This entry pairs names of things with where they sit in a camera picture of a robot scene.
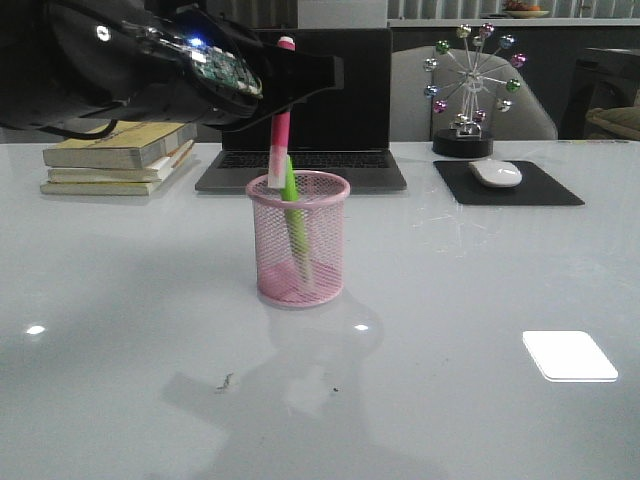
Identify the black gripper with board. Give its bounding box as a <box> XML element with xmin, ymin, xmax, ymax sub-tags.
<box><xmin>94</xmin><ymin>4</ymin><xmax>344</xmax><ymax>130</ymax></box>

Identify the pink highlighter pen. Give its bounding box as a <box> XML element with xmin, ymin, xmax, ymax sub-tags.
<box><xmin>266</xmin><ymin>35</ymin><xmax>297</xmax><ymax>190</ymax></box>

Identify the green highlighter pen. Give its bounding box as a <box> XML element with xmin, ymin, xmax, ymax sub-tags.
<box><xmin>280</xmin><ymin>156</ymin><xmax>313</xmax><ymax>285</ymax></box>

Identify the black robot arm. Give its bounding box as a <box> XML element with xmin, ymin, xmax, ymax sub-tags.
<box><xmin>1</xmin><ymin>1</ymin><xmax>344</xmax><ymax>134</ymax></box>

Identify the pink mesh pen holder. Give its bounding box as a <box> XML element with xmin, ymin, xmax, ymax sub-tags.
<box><xmin>246</xmin><ymin>170</ymin><xmax>351</xmax><ymax>308</ymax></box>

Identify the grey open laptop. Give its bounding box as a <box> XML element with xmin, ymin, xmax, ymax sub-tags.
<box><xmin>195</xmin><ymin>28</ymin><xmax>406</xmax><ymax>194</ymax></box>

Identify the right grey armchair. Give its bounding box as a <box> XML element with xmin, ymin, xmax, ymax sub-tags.
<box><xmin>390</xmin><ymin>46</ymin><xmax>557</xmax><ymax>141</ymax></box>

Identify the middle white book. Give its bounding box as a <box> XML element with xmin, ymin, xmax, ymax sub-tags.
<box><xmin>48</xmin><ymin>140</ymin><xmax>194</xmax><ymax>183</ymax></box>

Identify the yellow top book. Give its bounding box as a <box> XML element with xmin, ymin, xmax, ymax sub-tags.
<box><xmin>42</xmin><ymin>121</ymin><xmax>197</xmax><ymax>169</ymax></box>

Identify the yellow book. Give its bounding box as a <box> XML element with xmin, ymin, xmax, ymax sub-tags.
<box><xmin>40</xmin><ymin>153</ymin><xmax>191</xmax><ymax>196</ymax></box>
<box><xmin>42</xmin><ymin>121</ymin><xmax>197</xmax><ymax>169</ymax></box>

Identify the ferris wheel desk ornament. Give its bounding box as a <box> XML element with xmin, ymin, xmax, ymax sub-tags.
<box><xmin>423</xmin><ymin>22</ymin><xmax>527</xmax><ymax>158</ymax></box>

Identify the white computer mouse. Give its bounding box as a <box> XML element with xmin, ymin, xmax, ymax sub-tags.
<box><xmin>468</xmin><ymin>159</ymin><xmax>523</xmax><ymax>188</ymax></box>

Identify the fruit bowl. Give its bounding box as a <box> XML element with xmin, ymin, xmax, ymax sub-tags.
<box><xmin>502</xmin><ymin>0</ymin><xmax>548</xmax><ymax>19</ymax></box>

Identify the bottom yellow book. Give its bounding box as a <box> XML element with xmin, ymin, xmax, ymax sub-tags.
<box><xmin>40</xmin><ymin>153</ymin><xmax>191</xmax><ymax>196</ymax></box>

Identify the black mouse pad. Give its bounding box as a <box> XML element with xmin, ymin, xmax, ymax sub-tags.
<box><xmin>434</xmin><ymin>160</ymin><xmax>585</xmax><ymax>206</ymax></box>

